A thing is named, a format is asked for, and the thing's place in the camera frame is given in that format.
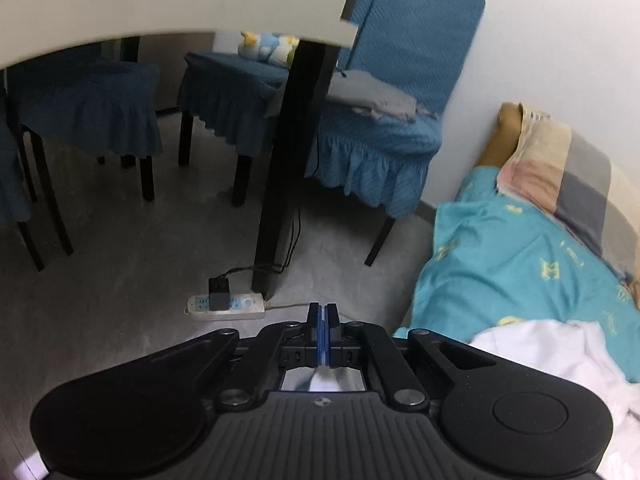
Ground white garment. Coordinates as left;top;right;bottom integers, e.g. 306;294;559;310
307;320;640;480

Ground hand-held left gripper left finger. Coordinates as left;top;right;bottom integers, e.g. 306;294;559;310
150;303;325;411

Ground plaid pillow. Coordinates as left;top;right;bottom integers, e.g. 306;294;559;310
472;101;640;311

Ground white power strip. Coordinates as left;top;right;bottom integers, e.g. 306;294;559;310
187;294;266;322

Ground grey cloth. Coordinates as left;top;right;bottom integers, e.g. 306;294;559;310
267;69;441;123

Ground teal printed bedsheet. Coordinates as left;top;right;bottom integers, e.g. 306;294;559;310
392;165;640;341

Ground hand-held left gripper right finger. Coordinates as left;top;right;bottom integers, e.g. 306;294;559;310
326;303;496;411

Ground blue yellow plush toy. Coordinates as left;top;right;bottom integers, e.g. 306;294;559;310
237;30;301;67

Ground black charger plug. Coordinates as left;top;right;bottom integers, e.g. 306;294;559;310
208;276;232;312

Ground white table with black legs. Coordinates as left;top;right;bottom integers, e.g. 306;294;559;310
0;0;427;301

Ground black cable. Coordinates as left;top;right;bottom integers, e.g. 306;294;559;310
220;207;302;281

